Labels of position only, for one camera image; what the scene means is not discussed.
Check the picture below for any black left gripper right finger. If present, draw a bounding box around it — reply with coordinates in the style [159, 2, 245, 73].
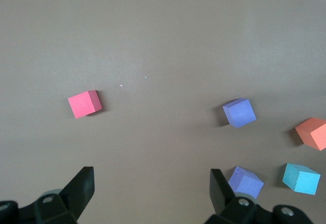
[203, 168, 259, 224]

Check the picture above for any cyan foam cube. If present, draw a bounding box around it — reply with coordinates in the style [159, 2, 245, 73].
[282, 162, 321, 196]

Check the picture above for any red foam cube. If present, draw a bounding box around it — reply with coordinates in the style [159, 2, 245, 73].
[67, 90, 103, 119]

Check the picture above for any brown table cover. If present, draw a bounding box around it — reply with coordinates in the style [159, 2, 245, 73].
[0, 0, 326, 224]

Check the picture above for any purple foam cube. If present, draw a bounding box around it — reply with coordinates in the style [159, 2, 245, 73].
[228, 165, 265, 200]
[222, 97, 257, 128]

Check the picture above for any orange foam cube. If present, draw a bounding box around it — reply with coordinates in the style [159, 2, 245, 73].
[294, 117, 326, 151]

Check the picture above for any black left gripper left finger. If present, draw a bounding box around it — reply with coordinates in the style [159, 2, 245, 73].
[33, 166, 95, 224]

